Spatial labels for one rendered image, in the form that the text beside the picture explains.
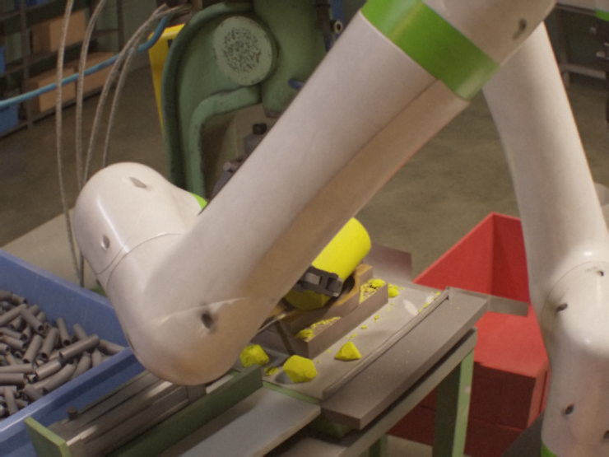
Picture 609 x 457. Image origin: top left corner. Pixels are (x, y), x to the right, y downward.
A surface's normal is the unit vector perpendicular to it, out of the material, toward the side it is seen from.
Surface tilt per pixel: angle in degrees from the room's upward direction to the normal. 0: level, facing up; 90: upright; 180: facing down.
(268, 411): 0
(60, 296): 81
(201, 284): 72
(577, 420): 90
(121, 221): 39
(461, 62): 105
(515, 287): 90
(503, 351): 0
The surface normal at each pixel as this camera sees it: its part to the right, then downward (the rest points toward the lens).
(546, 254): -0.67, 0.42
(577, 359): -0.82, 0.28
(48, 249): -0.09, -0.91
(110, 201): -0.18, -0.39
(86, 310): -0.63, 0.22
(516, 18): 0.32, 0.66
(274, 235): -0.02, 0.42
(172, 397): 0.78, 0.19
